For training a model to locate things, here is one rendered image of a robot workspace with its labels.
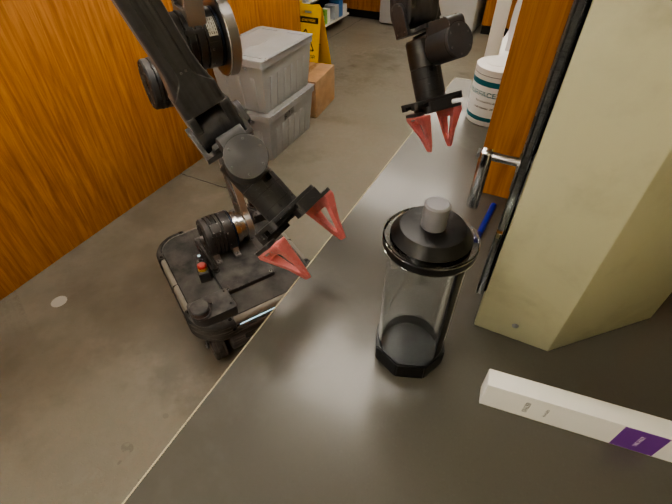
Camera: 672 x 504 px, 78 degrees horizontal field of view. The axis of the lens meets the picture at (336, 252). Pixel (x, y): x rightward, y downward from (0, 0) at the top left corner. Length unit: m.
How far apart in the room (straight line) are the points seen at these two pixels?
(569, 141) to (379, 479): 0.43
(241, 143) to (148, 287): 1.67
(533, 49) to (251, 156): 0.53
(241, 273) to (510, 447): 1.32
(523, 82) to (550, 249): 0.39
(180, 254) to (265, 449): 1.42
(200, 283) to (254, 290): 0.22
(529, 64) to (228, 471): 0.79
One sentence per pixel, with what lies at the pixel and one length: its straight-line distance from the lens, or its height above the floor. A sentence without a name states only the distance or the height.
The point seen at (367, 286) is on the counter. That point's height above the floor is 0.94.
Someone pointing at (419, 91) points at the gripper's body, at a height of 1.16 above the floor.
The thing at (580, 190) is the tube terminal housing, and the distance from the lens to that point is 0.53.
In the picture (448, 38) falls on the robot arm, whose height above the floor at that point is 1.26.
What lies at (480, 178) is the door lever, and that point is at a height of 1.17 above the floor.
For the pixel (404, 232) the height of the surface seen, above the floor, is 1.18.
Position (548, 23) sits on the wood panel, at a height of 1.28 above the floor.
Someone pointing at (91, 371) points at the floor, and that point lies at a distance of 1.97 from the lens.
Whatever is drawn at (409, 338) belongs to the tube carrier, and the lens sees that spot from 0.55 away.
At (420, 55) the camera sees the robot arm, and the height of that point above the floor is 1.22.
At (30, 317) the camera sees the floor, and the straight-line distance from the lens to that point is 2.31.
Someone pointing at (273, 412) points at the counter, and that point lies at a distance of 0.60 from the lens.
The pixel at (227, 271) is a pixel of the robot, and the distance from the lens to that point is 1.75.
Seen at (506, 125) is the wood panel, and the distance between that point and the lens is 0.91.
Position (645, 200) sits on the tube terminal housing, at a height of 1.21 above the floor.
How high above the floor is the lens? 1.47
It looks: 43 degrees down
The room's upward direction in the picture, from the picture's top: straight up
